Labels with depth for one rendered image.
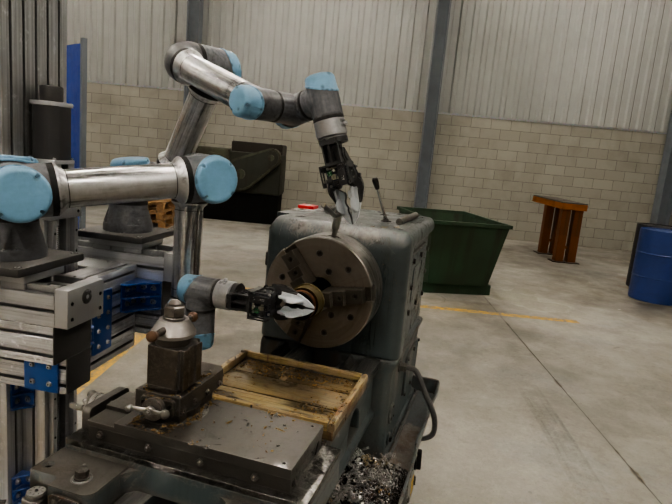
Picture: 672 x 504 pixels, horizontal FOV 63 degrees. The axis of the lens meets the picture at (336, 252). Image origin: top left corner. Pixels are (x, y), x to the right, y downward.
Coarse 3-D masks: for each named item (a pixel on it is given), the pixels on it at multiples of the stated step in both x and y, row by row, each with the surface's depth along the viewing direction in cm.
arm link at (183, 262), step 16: (176, 208) 148; (192, 208) 147; (176, 224) 149; (192, 224) 148; (176, 240) 149; (192, 240) 149; (176, 256) 150; (192, 256) 150; (176, 272) 151; (192, 272) 151; (176, 288) 151
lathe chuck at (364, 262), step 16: (304, 240) 151; (320, 240) 150; (336, 240) 149; (304, 256) 152; (320, 256) 152; (336, 256) 149; (352, 256) 148; (368, 256) 155; (272, 272) 156; (320, 272) 151; (336, 272) 150; (352, 272) 149; (368, 272) 148; (352, 304) 150; (368, 304) 148; (288, 320) 156; (320, 320) 153; (336, 320) 152; (352, 320) 151; (368, 320) 151; (304, 336) 155; (320, 336) 154; (336, 336) 153; (352, 336) 151
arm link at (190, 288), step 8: (184, 280) 142; (192, 280) 141; (200, 280) 141; (208, 280) 141; (216, 280) 141; (184, 288) 141; (192, 288) 141; (200, 288) 140; (208, 288) 140; (184, 296) 142; (192, 296) 141; (200, 296) 140; (208, 296) 139; (192, 304) 141; (200, 304) 141; (208, 304) 141
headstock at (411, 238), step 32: (288, 224) 170; (320, 224) 169; (352, 224) 169; (384, 224) 176; (416, 224) 184; (384, 256) 161; (416, 256) 181; (384, 288) 163; (416, 288) 190; (384, 320) 164; (352, 352) 169; (384, 352) 166
